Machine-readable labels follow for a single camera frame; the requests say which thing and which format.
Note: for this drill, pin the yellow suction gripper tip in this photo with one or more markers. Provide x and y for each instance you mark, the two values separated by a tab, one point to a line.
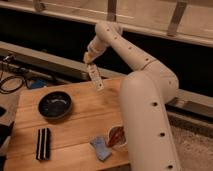
87	58

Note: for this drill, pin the white plastic bottle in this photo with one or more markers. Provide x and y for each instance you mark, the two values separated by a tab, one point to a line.
95	76

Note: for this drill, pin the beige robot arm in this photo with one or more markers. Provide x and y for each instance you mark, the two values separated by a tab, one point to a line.
143	95

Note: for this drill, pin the blue box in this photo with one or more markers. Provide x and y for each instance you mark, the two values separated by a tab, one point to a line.
37	84

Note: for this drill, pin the dark blue bowl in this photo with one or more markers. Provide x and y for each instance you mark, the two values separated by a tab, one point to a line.
55	105

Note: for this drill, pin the black white striped block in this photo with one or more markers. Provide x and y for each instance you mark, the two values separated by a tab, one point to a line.
43	144

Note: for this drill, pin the blue sponge cloth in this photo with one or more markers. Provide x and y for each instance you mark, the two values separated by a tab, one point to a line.
101	150

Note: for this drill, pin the metal rail bracket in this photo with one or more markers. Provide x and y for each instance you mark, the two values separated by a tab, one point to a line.
38	5
111	10

